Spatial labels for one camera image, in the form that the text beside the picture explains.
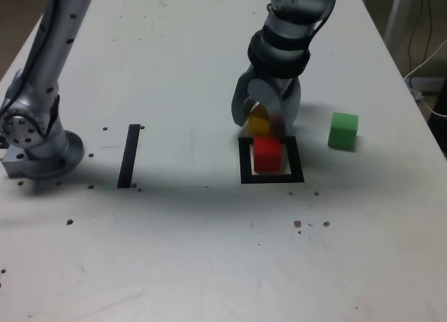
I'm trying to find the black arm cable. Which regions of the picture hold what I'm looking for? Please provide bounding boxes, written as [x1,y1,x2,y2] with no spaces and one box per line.
[0,0,57,113]

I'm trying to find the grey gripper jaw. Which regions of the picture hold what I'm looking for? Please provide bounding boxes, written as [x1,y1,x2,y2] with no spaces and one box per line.
[230,70,258,128]
[247,76,302,138]

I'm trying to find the black tape square outline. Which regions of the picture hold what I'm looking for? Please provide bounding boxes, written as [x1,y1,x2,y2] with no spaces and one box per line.
[237,136,305,185]

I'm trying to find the black tape strip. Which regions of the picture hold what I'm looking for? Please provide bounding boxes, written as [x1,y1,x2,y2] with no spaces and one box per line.
[117,124,141,189]

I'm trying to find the white cable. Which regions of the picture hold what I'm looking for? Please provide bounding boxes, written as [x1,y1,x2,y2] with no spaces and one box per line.
[403,38,447,117]

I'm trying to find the red cube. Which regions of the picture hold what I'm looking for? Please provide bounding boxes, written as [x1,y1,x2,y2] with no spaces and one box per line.
[253,136,282,173]

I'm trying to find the green cube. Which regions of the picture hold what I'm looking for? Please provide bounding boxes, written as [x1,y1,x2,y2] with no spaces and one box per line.
[327,112,360,151]

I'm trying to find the black hanging cable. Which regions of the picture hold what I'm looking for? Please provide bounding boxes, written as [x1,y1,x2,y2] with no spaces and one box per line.
[406,0,434,75]

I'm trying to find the yellow cube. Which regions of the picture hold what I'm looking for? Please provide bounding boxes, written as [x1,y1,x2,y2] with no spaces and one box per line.
[247,104,272,137]

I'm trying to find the white metal post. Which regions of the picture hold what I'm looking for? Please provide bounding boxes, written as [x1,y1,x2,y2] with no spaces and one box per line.
[383,0,409,49]

